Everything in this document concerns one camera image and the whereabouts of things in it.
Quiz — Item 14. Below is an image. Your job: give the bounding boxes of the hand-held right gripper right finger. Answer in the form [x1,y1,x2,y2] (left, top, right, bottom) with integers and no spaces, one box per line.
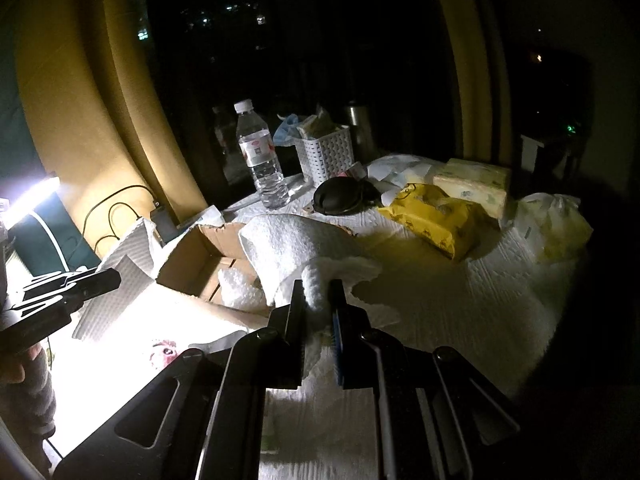
[327,279,521,480]

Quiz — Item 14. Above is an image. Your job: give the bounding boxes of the person's left forearm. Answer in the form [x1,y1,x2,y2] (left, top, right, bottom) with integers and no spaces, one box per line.
[15,355,57,438]

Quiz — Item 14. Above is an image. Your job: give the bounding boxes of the pink print sock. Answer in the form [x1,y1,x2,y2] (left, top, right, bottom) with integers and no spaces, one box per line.
[147,337,181,369]

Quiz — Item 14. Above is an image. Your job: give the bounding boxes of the black charger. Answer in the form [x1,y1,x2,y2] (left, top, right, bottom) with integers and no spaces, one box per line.
[151,201,179,242]

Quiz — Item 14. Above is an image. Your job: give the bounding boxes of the white diaper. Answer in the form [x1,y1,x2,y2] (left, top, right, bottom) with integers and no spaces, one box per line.
[367,154,447,197]

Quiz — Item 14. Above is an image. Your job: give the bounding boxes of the black cable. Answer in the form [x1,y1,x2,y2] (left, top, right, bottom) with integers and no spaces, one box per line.
[82,184,157,257]

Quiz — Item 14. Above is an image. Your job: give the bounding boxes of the white towel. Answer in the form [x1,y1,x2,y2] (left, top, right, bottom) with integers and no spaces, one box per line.
[239,214,401,390]

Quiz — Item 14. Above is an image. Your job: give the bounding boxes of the white textured tablecloth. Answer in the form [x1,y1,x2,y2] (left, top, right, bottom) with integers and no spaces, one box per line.
[49,160,592,480]

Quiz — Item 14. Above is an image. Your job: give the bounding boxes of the small pink packet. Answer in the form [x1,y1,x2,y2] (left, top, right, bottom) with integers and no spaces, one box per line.
[335,162,369,181]

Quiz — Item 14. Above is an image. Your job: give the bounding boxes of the white yellow printed plastic bag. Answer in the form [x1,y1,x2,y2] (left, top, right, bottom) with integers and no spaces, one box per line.
[502,192,594,264]

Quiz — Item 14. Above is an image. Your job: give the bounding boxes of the white waffle cloth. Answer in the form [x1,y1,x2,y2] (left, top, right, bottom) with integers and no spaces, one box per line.
[72,217,169,344]

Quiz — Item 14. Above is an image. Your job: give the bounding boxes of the white desk lamp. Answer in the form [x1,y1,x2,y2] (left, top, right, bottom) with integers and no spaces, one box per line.
[0,174,68,272]

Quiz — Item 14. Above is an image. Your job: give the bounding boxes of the person's left hand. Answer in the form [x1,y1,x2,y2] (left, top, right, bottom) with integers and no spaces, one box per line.
[0,344,43,387]

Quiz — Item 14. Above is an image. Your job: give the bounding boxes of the clear plastic water bottle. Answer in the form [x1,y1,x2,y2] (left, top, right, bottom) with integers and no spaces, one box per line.
[234,100,291,210]

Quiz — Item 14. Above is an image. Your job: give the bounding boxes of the pale yellow tissue pack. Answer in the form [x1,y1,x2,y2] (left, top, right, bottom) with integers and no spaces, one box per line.
[432,158,512,219]

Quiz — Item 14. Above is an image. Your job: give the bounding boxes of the metal thermos flask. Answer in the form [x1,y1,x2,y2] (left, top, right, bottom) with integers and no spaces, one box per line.
[342,101,372,161]

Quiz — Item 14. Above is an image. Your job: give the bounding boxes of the green curtain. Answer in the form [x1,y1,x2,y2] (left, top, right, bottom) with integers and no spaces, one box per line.
[0,24,97,272]

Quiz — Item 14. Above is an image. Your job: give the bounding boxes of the white blue tissue pack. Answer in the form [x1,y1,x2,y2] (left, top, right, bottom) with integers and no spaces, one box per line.
[192,204,226,229]

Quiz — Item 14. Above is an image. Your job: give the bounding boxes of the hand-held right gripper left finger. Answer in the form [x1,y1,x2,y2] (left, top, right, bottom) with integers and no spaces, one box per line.
[52,280,308,480]

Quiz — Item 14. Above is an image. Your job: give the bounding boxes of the yellow curtain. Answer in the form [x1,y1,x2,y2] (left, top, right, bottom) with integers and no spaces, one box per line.
[424,0,507,162]
[15,0,227,257]

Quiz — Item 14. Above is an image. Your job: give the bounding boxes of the white bubble wrap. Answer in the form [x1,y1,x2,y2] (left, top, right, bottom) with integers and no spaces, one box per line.
[217,267,269,312]

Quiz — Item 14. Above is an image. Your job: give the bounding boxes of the cardboard box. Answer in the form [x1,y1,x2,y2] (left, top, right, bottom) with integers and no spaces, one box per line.
[156,222,357,320]

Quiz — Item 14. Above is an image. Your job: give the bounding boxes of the white woven plastic basket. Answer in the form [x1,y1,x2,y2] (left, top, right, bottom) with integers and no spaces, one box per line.
[294,125,357,187]

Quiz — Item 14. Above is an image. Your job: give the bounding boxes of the white stool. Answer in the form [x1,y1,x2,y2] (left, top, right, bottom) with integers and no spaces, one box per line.
[519,132,582,177]

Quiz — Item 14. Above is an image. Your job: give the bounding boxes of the beige sachet packets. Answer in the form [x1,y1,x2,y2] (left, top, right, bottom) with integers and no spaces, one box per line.
[299,109,347,139]

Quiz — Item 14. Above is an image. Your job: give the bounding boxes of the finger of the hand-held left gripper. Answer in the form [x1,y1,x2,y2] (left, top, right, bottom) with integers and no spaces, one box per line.
[22,267,122,307]
[0,299,87,347]

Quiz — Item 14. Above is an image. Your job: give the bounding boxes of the blue face mask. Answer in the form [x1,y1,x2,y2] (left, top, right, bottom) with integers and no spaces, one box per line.
[272,114,304,147]

